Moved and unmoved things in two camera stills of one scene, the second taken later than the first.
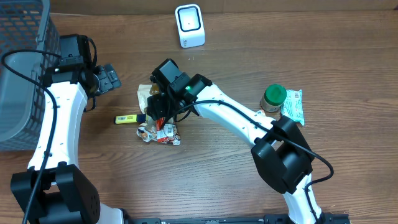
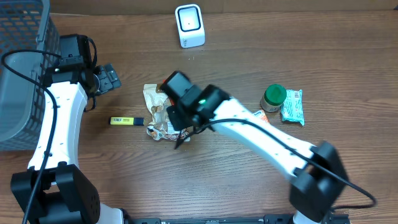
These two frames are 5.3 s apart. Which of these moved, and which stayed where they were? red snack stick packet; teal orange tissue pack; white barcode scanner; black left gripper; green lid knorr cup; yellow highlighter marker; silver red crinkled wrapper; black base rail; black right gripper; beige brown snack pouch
Moved: black right gripper; beige brown snack pouch; yellow highlighter marker; red snack stick packet; silver red crinkled wrapper
Stayed: green lid knorr cup; white barcode scanner; teal orange tissue pack; black left gripper; black base rail
